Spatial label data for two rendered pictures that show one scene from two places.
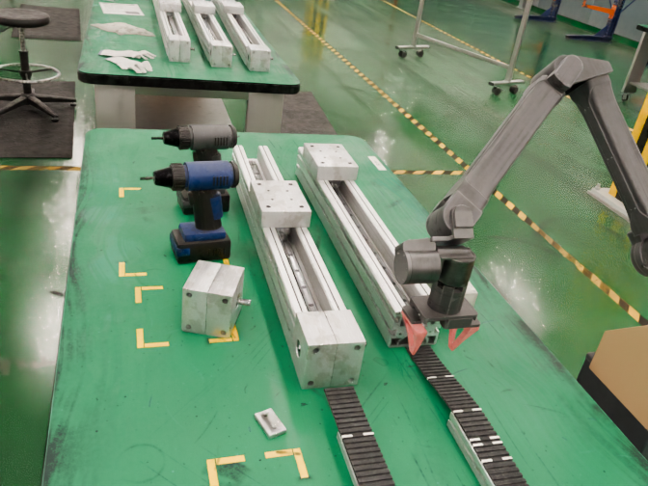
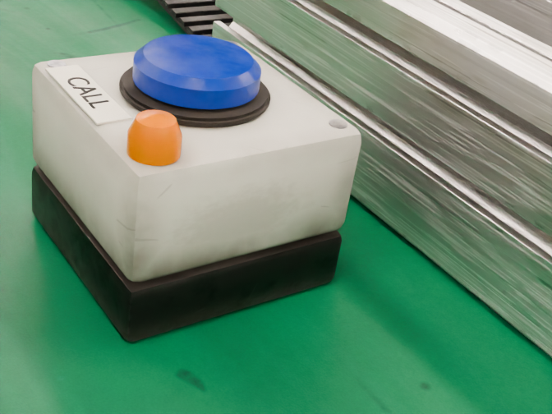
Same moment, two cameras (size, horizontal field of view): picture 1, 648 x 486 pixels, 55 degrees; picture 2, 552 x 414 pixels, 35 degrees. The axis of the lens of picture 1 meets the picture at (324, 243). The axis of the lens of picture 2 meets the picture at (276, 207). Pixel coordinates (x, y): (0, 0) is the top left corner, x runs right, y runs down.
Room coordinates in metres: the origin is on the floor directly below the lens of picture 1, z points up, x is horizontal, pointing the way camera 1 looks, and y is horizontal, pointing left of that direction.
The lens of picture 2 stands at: (1.36, -0.34, 0.96)
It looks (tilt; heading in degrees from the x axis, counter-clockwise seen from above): 31 degrees down; 161
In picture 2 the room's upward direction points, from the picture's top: 9 degrees clockwise
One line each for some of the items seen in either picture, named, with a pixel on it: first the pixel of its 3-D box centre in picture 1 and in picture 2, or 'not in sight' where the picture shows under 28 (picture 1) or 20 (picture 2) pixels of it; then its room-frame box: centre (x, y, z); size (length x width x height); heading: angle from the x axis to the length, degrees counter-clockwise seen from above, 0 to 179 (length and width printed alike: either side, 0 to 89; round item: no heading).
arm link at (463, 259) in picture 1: (451, 265); not in sight; (0.88, -0.21, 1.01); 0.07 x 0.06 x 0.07; 109
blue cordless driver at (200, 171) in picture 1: (188, 210); not in sight; (1.16, 0.29, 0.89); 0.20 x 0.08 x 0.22; 118
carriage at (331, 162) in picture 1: (329, 166); not in sight; (1.57, 0.02, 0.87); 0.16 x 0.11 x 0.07; 19
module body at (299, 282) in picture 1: (276, 227); not in sight; (1.27, 0.11, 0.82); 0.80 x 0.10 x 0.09; 19
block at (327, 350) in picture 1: (333, 347); not in sight; (0.85, -0.04, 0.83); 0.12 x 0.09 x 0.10; 109
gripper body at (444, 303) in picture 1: (446, 296); not in sight; (0.89, -0.22, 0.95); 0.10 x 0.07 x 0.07; 111
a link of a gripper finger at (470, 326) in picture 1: (449, 328); not in sight; (0.90, -0.24, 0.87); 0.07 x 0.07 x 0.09; 21
